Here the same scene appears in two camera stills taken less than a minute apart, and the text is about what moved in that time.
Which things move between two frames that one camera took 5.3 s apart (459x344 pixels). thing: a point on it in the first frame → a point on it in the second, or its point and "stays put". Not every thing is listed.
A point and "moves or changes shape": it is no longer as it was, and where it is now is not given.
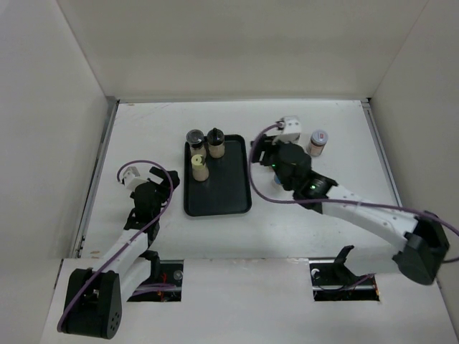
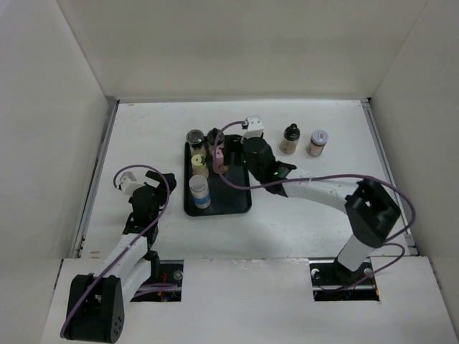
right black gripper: (266, 144) → (234, 144)
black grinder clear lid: (196, 138) stays put
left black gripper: (166, 181) stays put
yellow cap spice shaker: (200, 170) stays put
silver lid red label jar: (317, 142) stays put
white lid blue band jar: (277, 183) moves or changes shape
